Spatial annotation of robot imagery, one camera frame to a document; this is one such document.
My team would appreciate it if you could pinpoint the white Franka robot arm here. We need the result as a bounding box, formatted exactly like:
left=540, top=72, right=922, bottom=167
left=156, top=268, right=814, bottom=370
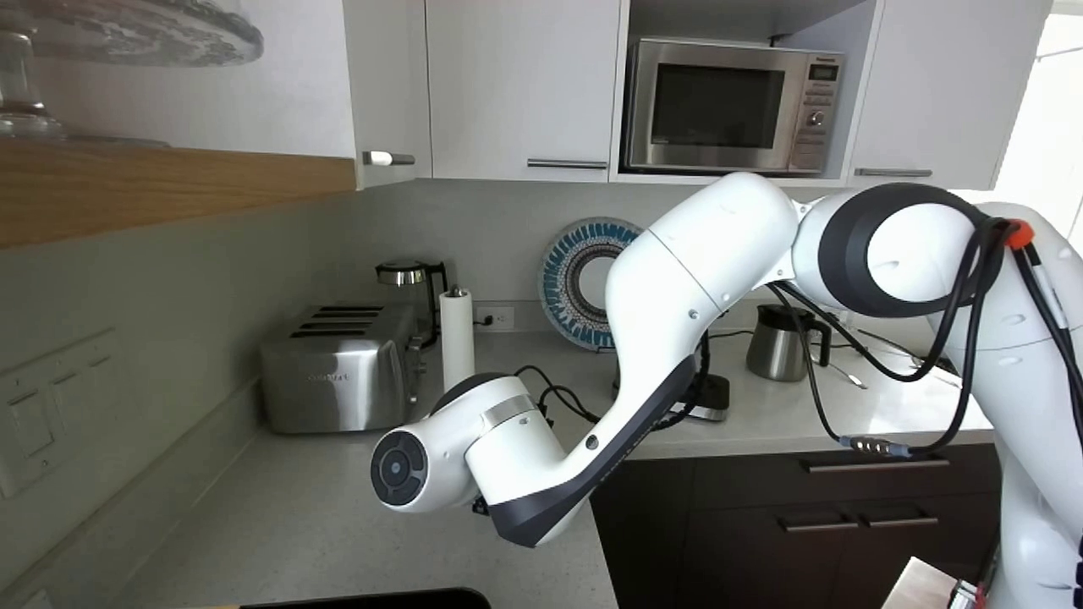
left=371, top=174, right=1083, bottom=609

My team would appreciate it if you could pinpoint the blue white decorative plate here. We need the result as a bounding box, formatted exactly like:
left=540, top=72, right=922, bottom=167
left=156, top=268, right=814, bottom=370
left=540, top=216, right=641, bottom=352

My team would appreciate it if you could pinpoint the white paper towel roll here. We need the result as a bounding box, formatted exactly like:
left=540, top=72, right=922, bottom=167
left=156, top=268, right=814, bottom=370
left=440, top=287, right=473, bottom=391

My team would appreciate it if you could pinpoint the stainless steel kettle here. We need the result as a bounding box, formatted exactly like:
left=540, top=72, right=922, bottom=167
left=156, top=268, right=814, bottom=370
left=377, top=259, right=449, bottom=350

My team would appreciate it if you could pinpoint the stainless steel toaster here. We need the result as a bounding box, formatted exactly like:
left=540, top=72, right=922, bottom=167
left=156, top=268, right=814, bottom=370
left=260, top=305, right=417, bottom=438

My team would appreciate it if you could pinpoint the steel thermal carafe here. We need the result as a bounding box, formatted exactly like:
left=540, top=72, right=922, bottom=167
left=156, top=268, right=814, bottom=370
left=746, top=305, right=833, bottom=383

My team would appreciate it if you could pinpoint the white upper cabinet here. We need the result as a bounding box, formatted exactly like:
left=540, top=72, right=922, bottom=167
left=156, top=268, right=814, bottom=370
left=342, top=0, right=629, bottom=185

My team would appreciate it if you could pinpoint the stainless steel microwave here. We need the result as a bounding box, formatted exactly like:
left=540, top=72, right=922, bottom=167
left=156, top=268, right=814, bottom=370
left=622, top=38, right=843, bottom=175

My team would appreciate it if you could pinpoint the dark brown lower cabinet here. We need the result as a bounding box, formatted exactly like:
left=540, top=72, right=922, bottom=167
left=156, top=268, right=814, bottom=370
left=594, top=443, right=1002, bottom=609

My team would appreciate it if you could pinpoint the glass cake stand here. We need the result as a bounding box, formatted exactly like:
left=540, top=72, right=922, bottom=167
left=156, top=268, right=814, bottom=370
left=0, top=0, right=266, bottom=146

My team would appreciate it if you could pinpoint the wooden shelf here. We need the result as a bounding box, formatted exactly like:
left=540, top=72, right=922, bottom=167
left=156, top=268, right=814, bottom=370
left=0, top=138, right=357, bottom=252

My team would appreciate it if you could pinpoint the white wall outlet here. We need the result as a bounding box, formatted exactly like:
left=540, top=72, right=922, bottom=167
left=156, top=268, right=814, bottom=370
left=473, top=305, right=518, bottom=333

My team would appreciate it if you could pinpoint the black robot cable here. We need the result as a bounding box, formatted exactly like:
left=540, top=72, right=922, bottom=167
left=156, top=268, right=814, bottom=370
left=513, top=213, right=1083, bottom=463

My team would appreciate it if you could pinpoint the white light switch panel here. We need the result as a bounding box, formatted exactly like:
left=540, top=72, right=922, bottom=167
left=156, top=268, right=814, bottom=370
left=0, top=333, right=121, bottom=497

